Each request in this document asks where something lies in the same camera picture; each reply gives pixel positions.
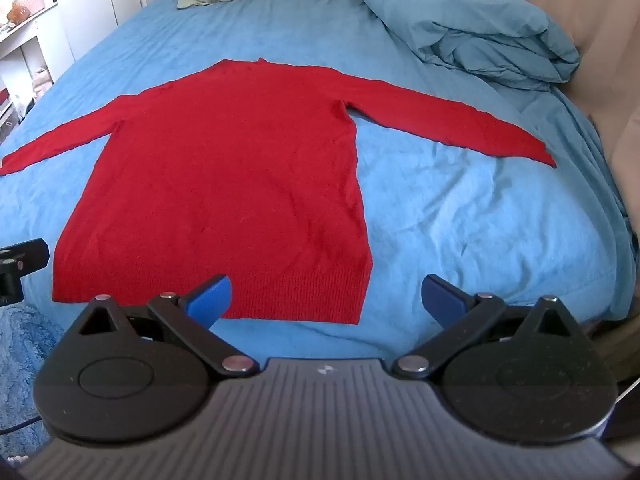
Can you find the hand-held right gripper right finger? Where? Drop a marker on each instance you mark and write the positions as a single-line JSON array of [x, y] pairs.
[[442, 304]]

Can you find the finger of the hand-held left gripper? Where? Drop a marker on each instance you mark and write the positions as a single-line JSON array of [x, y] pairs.
[[27, 256]]

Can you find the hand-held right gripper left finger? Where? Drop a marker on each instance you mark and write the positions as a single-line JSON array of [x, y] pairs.
[[212, 301]]

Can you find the red sweater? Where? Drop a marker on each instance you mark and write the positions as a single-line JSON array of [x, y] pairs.
[[215, 185]]

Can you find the blue bed sheet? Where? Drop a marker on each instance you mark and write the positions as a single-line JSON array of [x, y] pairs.
[[465, 230]]

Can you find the blue shaggy rug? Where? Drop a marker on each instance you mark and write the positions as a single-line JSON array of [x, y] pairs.
[[20, 355]]

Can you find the white shelf unit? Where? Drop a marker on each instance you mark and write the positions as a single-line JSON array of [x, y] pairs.
[[25, 60]]

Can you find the orange object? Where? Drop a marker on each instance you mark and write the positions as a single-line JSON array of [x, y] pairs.
[[19, 12]]

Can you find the pink storage box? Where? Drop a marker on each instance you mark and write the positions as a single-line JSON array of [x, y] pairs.
[[34, 1]]

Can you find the teal duvet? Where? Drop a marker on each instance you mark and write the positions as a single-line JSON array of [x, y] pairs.
[[450, 15]]

